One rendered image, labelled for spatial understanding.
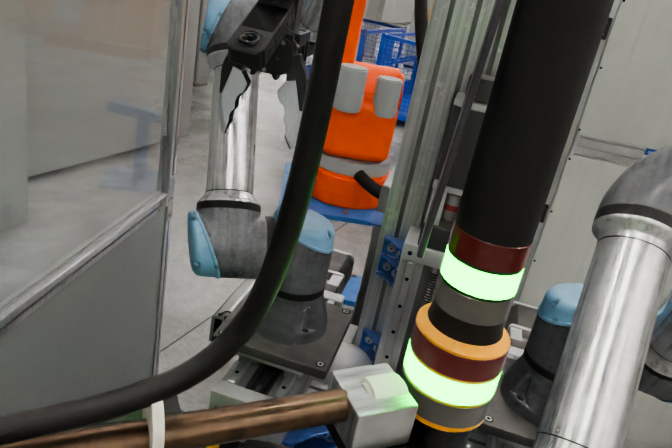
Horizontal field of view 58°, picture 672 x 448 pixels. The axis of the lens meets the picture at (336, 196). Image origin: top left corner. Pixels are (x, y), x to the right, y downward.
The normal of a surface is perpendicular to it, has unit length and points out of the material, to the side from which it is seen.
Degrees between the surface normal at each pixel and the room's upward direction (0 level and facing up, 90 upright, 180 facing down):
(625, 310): 45
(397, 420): 90
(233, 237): 56
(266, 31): 28
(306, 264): 90
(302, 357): 0
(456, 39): 90
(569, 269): 90
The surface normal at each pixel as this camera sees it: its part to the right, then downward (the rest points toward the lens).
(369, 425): 0.40, 0.41
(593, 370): -0.39, -0.52
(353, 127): 0.02, 0.38
